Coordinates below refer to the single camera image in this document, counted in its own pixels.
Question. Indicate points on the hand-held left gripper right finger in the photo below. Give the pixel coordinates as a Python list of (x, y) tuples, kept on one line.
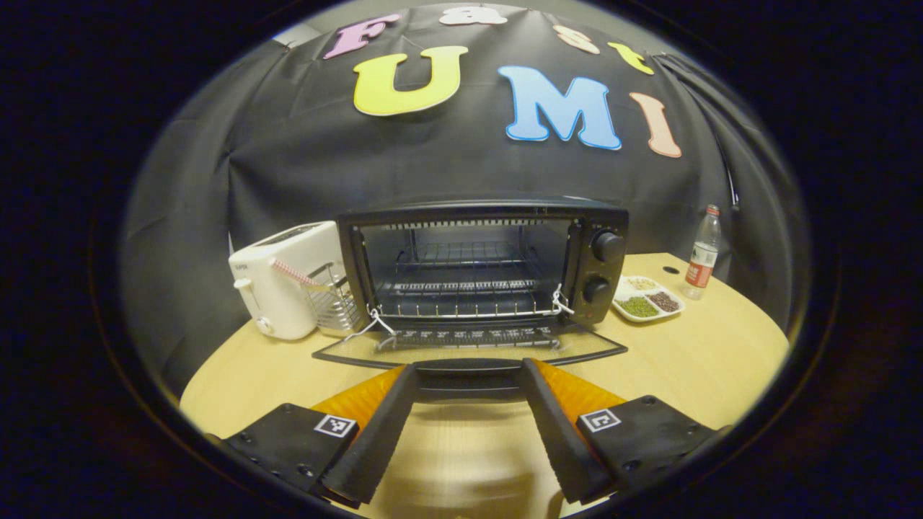
[(562, 440)]

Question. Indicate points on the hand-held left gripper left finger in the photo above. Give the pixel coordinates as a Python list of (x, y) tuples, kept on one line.
[(375, 447)]

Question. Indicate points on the black electric oven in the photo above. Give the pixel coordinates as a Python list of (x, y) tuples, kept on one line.
[(606, 281)]

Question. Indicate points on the white divided dish of beans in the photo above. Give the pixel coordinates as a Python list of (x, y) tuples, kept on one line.
[(645, 303)]

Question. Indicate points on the white toaster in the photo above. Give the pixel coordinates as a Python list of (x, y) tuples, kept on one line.
[(277, 303)]

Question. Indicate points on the red white checkered stick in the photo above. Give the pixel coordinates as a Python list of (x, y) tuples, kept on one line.
[(292, 272)]

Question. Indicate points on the red label plastic water bottle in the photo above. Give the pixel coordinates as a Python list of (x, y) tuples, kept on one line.
[(701, 259)]

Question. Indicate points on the black backdrop cloth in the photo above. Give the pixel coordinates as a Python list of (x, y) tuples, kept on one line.
[(288, 151)]

